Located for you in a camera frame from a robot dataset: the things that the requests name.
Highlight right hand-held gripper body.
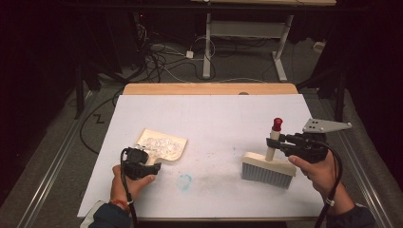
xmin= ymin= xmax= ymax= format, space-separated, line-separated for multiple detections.
xmin=284 ymin=118 xmax=354 ymax=164

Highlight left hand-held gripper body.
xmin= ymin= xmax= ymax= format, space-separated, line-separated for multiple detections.
xmin=121 ymin=146 xmax=150 ymax=181

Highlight pile of white paper scraps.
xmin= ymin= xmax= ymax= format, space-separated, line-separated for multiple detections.
xmin=136 ymin=136 xmax=181 ymax=159

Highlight cream brush with red-tipped handle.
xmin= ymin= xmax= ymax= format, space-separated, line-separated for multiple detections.
xmin=240 ymin=117 xmax=298 ymax=190

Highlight person's left hand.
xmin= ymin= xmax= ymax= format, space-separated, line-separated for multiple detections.
xmin=109 ymin=163 xmax=158 ymax=207

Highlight person's right hand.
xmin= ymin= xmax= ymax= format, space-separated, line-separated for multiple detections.
xmin=287 ymin=149 xmax=344 ymax=200

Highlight black metal stand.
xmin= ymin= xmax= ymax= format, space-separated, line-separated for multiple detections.
xmin=73 ymin=61 xmax=87 ymax=121
xmin=297 ymin=61 xmax=349 ymax=131

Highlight white table mat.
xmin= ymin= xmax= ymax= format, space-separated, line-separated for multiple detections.
xmin=77 ymin=94 xmax=327 ymax=219

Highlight wooden table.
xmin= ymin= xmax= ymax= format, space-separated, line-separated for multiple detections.
xmin=113 ymin=83 xmax=321 ymax=222

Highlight left hand-held gripper black cable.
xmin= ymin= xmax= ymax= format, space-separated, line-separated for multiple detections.
xmin=119 ymin=147 xmax=140 ymax=228

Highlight hand-held gripper black cable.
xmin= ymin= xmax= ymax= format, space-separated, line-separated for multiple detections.
xmin=313 ymin=140 xmax=345 ymax=228
xmin=119 ymin=147 xmax=140 ymax=228

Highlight orange wrist bracelet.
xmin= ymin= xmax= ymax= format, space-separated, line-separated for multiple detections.
xmin=108 ymin=198 xmax=131 ymax=213

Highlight right hand-held gripper black cable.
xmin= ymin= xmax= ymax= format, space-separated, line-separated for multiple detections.
xmin=313 ymin=140 xmax=345 ymax=228

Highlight black floor cable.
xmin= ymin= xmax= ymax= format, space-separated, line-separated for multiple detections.
xmin=78 ymin=89 xmax=125 ymax=156

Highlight grey floor rail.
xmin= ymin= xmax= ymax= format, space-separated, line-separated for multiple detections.
xmin=317 ymin=91 xmax=395 ymax=228
xmin=17 ymin=90 xmax=96 ymax=228

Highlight tangle of floor cables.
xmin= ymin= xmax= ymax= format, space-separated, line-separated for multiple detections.
xmin=135 ymin=22 xmax=217 ymax=84

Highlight white metal desk frame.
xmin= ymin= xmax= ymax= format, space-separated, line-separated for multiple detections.
xmin=191 ymin=0 xmax=337 ymax=83

